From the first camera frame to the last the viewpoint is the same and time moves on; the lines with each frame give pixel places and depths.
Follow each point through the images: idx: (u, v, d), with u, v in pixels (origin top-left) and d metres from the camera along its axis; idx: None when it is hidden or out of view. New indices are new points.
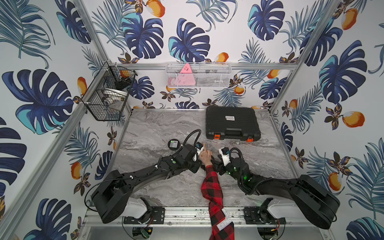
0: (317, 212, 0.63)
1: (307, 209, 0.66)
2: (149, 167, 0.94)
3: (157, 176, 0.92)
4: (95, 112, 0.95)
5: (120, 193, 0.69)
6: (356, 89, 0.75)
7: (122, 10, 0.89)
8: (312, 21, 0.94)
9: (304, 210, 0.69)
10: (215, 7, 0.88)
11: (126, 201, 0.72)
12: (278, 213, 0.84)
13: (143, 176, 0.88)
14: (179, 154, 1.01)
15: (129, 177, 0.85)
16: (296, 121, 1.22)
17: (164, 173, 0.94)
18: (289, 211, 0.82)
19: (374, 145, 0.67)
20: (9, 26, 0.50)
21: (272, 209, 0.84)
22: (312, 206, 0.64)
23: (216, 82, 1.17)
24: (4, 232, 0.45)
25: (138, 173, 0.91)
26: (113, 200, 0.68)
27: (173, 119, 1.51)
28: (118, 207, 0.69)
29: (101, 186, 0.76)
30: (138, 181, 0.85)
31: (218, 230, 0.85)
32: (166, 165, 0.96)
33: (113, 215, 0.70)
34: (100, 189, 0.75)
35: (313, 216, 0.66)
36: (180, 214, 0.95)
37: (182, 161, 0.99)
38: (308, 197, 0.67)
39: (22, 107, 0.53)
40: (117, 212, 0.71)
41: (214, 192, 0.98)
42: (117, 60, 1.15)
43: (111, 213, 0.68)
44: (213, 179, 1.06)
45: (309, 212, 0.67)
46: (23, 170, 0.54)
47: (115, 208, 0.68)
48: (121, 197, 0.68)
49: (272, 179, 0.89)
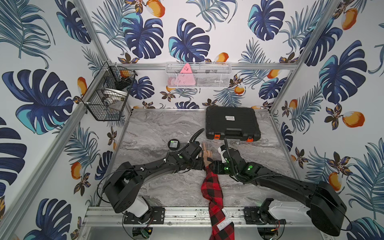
0: (334, 224, 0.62)
1: (323, 218, 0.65)
2: (158, 160, 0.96)
3: (165, 170, 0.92)
4: (95, 112, 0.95)
5: (132, 183, 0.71)
6: (356, 89, 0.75)
7: (122, 10, 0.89)
8: (312, 21, 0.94)
9: (317, 217, 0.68)
10: (215, 7, 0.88)
11: (137, 191, 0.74)
12: (279, 214, 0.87)
13: (152, 168, 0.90)
14: (185, 150, 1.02)
15: (139, 168, 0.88)
16: (296, 121, 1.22)
17: (172, 166, 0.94)
18: (292, 215, 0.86)
19: (374, 145, 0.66)
20: (10, 26, 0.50)
21: (274, 210, 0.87)
22: (331, 217, 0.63)
23: (216, 82, 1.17)
24: (4, 232, 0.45)
25: (148, 165, 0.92)
26: (125, 191, 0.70)
27: (173, 119, 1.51)
28: (129, 197, 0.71)
29: (113, 178, 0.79)
30: (148, 173, 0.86)
31: (219, 230, 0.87)
32: (173, 160, 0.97)
33: (124, 205, 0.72)
34: (112, 180, 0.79)
35: (324, 224, 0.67)
36: (180, 214, 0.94)
37: (188, 156, 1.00)
38: (328, 208, 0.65)
39: (22, 107, 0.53)
40: (128, 202, 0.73)
41: (214, 192, 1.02)
42: (118, 60, 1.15)
43: (122, 203, 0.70)
44: (213, 179, 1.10)
45: (322, 220, 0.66)
46: (23, 169, 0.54)
47: (127, 198, 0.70)
48: (132, 187, 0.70)
49: (282, 176, 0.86)
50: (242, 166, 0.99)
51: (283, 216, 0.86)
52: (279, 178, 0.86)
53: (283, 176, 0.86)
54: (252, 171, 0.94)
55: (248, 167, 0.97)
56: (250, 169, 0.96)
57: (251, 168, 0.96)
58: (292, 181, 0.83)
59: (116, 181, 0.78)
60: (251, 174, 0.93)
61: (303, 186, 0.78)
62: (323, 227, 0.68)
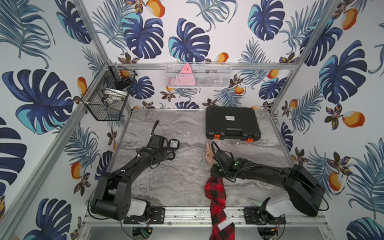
0: (309, 202, 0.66)
1: (300, 199, 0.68)
2: (132, 160, 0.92)
3: (144, 162, 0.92)
4: (95, 112, 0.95)
5: (122, 185, 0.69)
6: (356, 89, 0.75)
7: (122, 10, 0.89)
8: (312, 21, 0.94)
9: (294, 199, 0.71)
10: (215, 8, 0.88)
11: (129, 190, 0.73)
12: (276, 211, 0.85)
13: (132, 166, 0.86)
14: (152, 142, 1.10)
15: (119, 171, 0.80)
16: (296, 121, 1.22)
17: (147, 157, 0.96)
18: (285, 208, 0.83)
19: (374, 145, 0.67)
20: (9, 26, 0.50)
21: (270, 208, 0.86)
22: (304, 196, 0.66)
23: (216, 82, 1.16)
24: (4, 231, 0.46)
25: (125, 166, 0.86)
26: (118, 195, 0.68)
27: (173, 119, 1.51)
28: (126, 199, 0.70)
29: (97, 194, 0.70)
30: (131, 171, 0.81)
31: (219, 230, 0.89)
32: (146, 152, 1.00)
33: (124, 210, 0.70)
34: (98, 196, 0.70)
35: (302, 205, 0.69)
36: (180, 214, 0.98)
37: (157, 144, 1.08)
38: (302, 188, 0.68)
39: (22, 107, 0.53)
40: (126, 205, 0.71)
41: (217, 193, 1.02)
42: (118, 60, 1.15)
43: (122, 207, 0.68)
44: (217, 179, 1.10)
45: (300, 201, 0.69)
46: (23, 170, 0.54)
47: (125, 200, 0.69)
48: (124, 187, 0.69)
49: (262, 164, 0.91)
50: (231, 163, 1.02)
51: (281, 210, 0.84)
52: (261, 169, 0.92)
53: (264, 166, 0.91)
54: (238, 166, 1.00)
55: (235, 163, 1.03)
56: (236, 164, 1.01)
57: (238, 163, 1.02)
58: (271, 169, 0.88)
59: (103, 194, 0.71)
60: (238, 168, 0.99)
61: (280, 171, 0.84)
62: (302, 209, 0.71)
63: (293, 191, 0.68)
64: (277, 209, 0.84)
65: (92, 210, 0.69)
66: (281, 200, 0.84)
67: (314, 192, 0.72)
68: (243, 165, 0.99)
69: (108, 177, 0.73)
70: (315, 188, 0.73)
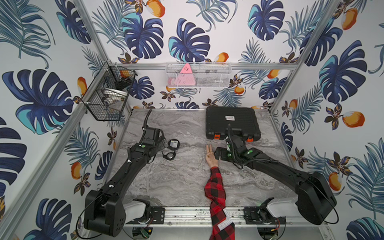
0: (318, 211, 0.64)
1: (309, 206, 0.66)
2: (122, 169, 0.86)
3: (136, 167, 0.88)
4: (95, 112, 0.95)
5: (111, 205, 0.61)
6: (356, 89, 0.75)
7: (122, 10, 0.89)
8: (312, 21, 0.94)
9: (301, 203, 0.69)
10: (215, 7, 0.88)
11: (121, 205, 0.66)
12: (277, 211, 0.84)
13: (121, 178, 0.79)
14: (146, 138, 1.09)
15: (108, 187, 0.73)
16: (296, 121, 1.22)
17: (140, 160, 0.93)
18: (287, 211, 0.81)
19: (374, 145, 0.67)
20: (10, 26, 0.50)
21: (270, 207, 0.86)
22: (315, 205, 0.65)
23: (216, 82, 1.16)
24: (4, 231, 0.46)
25: (114, 179, 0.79)
26: (109, 214, 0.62)
27: (173, 118, 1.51)
28: (119, 214, 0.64)
29: (87, 214, 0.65)
30: (120, 185, 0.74)
31: (219, 230, 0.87)
32: (138, 154, 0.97)
33: (119, 225, 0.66)
34: (88, 216, 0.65)
35: (308, 211, 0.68)
36: (180, 214, 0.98)
37: (151, 140, 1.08)
38: (315, 195, 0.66)
39: (22, 107, 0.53)
40: (121, 220, 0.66)
41: (217, 193, 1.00)
42: (118, 60, 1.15)
43: (116, 224, 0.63)
44: (217, 179, 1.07)
45: (307, 208, 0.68)
46: (23, 170, 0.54)
47: (118, 215, 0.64)
48: (113, 207, 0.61)
49: (277, 160, 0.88)
50: (242, 149, 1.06)
51: (282, 212, 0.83)
52: (276, 165, 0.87)
53: (280, 163, 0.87)
54: (250, 154, 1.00)
55: (247, 151, 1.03)
56: (249, 153, 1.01)
57: (251, 152, 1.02)
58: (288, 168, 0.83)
59: (93, 212, 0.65)
60: (249, 157, 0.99)
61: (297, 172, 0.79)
62: (306, 214, 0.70)
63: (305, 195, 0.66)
64: (278, 209, 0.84)
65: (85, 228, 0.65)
66: (286, 202, 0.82)
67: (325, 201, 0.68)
68: (257, 156, 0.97)
69: (95, 197, 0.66)
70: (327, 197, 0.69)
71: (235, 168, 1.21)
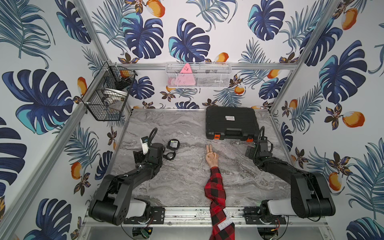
0: (304, 201, 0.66)
1: (298, 196, 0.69)
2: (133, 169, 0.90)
3: (145, 173, 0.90)
4: (95, 112, 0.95)
5: (123, 187, 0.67)
6: (356, 89, 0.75)
7: (122, 10, 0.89)
8: (312, 21, 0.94)
9: (294, 195, 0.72)
10: (215, 7, 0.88)
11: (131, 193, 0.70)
12: (274, 208, 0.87)
13: (134, 173, 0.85)
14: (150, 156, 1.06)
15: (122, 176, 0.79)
16: (296, 121, 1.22)
17: (148, 170, 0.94)
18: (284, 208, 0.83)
19: (374, 145, 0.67)
20: (10, 26, 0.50)
21: (270, 203, 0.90)
22: (303, 195, 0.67)
23: (216, 82, 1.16)
24: (4, 232, 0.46)
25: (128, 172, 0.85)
26: (120, 195, 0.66)
27: (173, 118, 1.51)
28: (126, 201, 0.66)
29: (99, 194, 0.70)
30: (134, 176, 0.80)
31: (219, 230, 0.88)
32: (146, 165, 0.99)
33: (122, 215, 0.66)
34: (99, 197, 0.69)
35: (297, 202, 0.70)
36: (180, 214, 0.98)
37: (156, 160, 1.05)
38: (307, 188, 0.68)
39: (22, 107, 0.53)
40: (125, 210, 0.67)
41: (217, 193, 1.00)
42: (118, 60, 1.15)
43: (120, 210, 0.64)
44: (217, 179, 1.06)
45: (297, 198, 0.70)
46: (23, 169, 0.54)
47: (124, 203, 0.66)
48: (125, 189, 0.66)
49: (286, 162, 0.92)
50: (264, 153, 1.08)
51: (279, 209, 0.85)
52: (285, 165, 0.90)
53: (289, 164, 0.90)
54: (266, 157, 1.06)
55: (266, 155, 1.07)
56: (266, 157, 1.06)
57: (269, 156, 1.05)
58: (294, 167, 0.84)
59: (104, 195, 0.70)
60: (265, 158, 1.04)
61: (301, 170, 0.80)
62: (296, 206, 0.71)
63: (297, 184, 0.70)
64: (277, 207, 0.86)
65: (89, 214, 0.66)
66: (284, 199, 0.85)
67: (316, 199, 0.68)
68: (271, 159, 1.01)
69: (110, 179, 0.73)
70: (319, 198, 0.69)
71: (235, 168, 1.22)
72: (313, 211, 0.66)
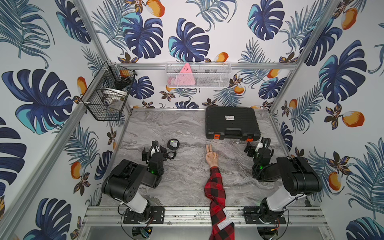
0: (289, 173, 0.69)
1: (285, 172, 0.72)
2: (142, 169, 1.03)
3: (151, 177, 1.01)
4: (95, 112, 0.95)
5: (140, 167, 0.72)
6: (356, 89, 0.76)
7: (122, 10, 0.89)
8: (312, 21, 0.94)
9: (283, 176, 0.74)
10: (215, 7, 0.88)
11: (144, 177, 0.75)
12: (273, 203, 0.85)
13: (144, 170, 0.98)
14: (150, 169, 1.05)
15: None
16: (296, 121, 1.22)
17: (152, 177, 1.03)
18: (280, 198, 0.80)
19: (374, 145, 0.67)
20: (10, 27, 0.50)
21: (269, 199, 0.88)
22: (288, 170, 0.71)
23: (216, 82, 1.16)
24: (4, 231, 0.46)
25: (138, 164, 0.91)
26: (136, 173, 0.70)
27: (173, 119, 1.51)
28: (139, 181, 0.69)
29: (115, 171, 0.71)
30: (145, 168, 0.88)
31: (219, 230, 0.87)
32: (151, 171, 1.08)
33: (131, 194, 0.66)
34: (115, 172, 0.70)
35: (286, 180, 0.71)
36: (180, 214, 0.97)
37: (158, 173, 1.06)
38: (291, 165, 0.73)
39: (22, 107, 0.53)
40: (134, 191, 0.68)
41: (217, 193, 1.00)
42: (118, 60, 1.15)
43: (133, 187, 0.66)
44: (217, 179, 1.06)
45: (285, 176, 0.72)
46: (23, 170, 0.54)
47: (137, 182, 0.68)
48: (141, 168, 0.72)
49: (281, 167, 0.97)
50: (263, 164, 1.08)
51: (277, 202, 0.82)
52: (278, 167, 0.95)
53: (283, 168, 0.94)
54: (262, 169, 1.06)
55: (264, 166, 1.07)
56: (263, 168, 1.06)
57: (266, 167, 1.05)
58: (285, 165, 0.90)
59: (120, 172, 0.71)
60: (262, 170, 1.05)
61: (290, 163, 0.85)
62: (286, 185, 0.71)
63: (284, 165, 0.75)
64: (274, 201, 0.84)
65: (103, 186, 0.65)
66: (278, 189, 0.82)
67: (302, 175, 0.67)
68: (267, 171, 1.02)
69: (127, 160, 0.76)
70: (306, 175, 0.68)
71: (235, 168, 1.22)
72: (300, 181, 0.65)
